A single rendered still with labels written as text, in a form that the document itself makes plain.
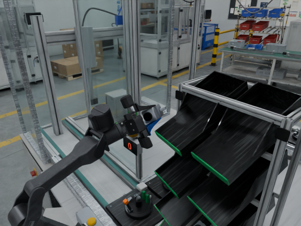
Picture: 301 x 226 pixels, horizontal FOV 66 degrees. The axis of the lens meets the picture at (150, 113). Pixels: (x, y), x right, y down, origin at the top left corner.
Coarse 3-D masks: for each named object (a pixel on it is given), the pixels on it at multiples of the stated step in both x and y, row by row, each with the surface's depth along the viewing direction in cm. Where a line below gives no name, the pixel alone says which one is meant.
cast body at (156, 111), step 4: (156, 104) 83; (152, 108) 78; (156, 108) 80; (160, 108) 82; (164, 108) 80; (144, 112) 79; (148, 112) 78; (152, 112) 78; (156, 112) 79; (160, 112) 81; (144, 116) 78; (148, 116) 78; (152, 116) 78; (156, 116) 78; (160, 116) 81; (148, 120) 78; (152, 120) 79
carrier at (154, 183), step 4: (156, 176) 137; (152, 180) 134; (156, 180) 134; (160, 180) 134; (148, 184) 131; (152, 184) 131; (156, 184) 131; (160, 184) 131; (164, 184) 129; (148, 188) 131; (152, 188) 129; (156, 188) 129; (160, 188) 129; (164, 188) 128; (168, 188) 126; (156, 192) 126; (160, 192) 126; (164, 192) 126; (160, 196) 123
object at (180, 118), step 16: (208, 80) 77; (224, 80) 76; (240, 80) 69; (192, 96) 76; (192, 112) 77; (208, 112) 74; (224, 112) 68; (160, 128) 75; (176, 128) 74; (192, 128) 72; (208, 128) 67; (176, 144) 69; (192, 144) 66
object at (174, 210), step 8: (208, 176) 91; (168, 192) 90; (160, 200) 88; (168, 200) 89; (176, 200) 88; (184, 200) 87; (160, 208) 88; (168, 208) 87; (176, 208) 86; (184, 208) 85; (192, 208) 84; (168, 216) 85; (176, 216) 84; (184, 216) 82; (192, 216) 80; (168, 224) 80; (176, 224) 81; (184, 224) 79
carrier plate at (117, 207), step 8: (136, 192) 126; (120, 200) 121; (152, 200) 121; (112, 208) 116; (120, 208) 116; (112, 216) 114; (120, 216) 112; (152, 216) 112; (160, 216) 112; (120, 224) 108; (128, 224) 108; (136, 224) 108; (144, 224) 108; (152, 224) 108
